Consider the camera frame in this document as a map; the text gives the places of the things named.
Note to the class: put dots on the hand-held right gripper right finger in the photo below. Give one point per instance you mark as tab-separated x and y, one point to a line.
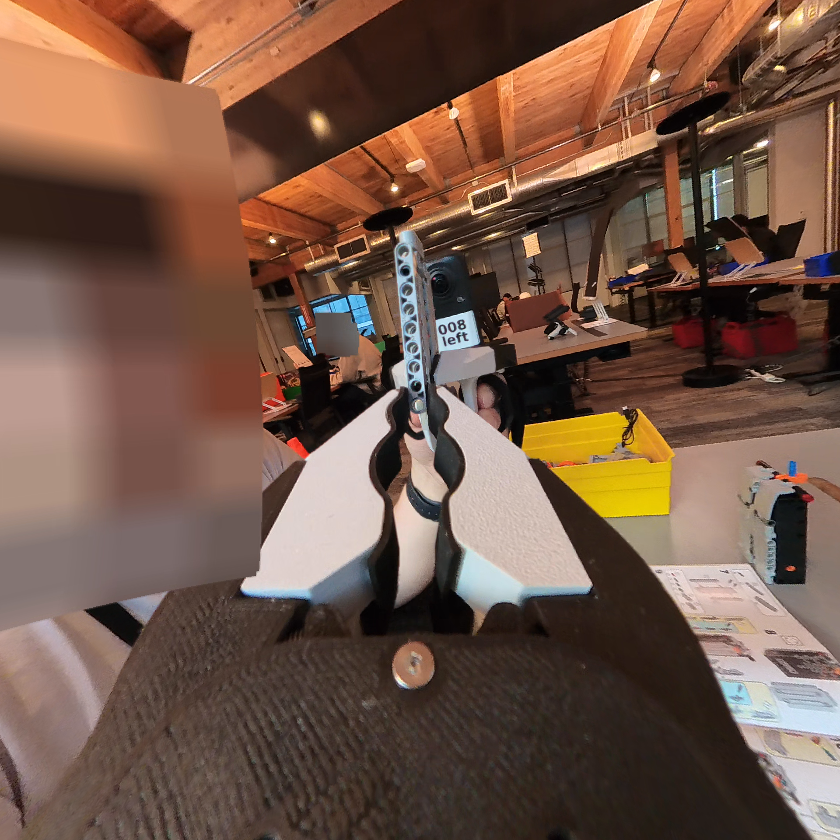
512	525

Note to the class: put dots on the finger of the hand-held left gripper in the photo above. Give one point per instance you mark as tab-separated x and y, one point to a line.
400	375
469	364

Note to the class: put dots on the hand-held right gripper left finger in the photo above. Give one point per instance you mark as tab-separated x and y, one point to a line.
315	525

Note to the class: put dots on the grey perforated toy beam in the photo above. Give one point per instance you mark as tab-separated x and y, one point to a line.
412	308

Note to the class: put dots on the person's left forearm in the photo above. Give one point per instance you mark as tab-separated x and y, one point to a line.
413	558

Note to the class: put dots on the brown desk partition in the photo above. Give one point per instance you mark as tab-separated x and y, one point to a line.
535	312

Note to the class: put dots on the grey desk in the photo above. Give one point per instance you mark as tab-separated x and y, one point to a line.
709	485

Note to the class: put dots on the wooden background desk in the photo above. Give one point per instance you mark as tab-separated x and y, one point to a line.
754	277

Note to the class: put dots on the person's left hand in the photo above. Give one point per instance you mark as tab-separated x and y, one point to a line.
420	466

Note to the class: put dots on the small orange toy part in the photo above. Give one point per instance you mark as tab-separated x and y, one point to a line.
297	448

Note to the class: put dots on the black wristband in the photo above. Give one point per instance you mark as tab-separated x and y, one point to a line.
425	504

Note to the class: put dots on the white sign stand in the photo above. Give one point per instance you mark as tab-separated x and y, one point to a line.
531	246

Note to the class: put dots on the white ceiling vent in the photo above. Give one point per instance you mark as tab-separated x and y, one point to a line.
490	196
352	248

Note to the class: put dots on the grey background table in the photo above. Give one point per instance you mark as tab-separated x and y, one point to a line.
577	341

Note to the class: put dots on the yellow plastic bin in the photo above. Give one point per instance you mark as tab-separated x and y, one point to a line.
617	485

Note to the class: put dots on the grey toy parts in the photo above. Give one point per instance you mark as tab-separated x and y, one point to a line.
610	457

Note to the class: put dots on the white smoke detector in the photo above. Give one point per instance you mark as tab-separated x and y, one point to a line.
415	165

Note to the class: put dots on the red storage bin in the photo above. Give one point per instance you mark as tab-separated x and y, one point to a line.
689	333
761	338

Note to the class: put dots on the tall black floor lamp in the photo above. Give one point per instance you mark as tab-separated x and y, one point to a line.
701	229

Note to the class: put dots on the grey black toy brick model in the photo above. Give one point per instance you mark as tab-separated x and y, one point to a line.
778	531

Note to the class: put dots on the blue storage bin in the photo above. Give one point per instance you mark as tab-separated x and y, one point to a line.
823	264

